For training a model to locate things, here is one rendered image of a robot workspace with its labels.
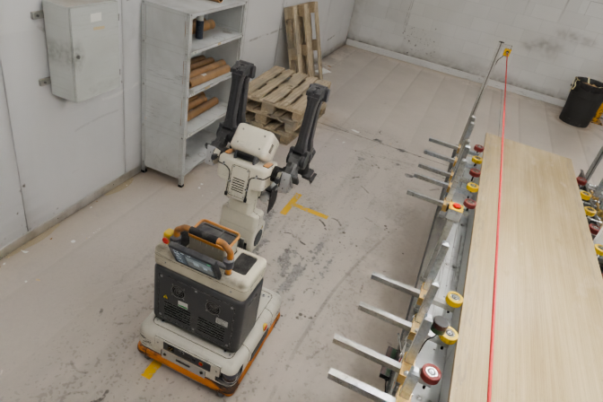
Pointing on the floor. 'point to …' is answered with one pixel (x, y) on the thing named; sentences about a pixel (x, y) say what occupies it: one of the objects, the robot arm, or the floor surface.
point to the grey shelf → (156, 53)
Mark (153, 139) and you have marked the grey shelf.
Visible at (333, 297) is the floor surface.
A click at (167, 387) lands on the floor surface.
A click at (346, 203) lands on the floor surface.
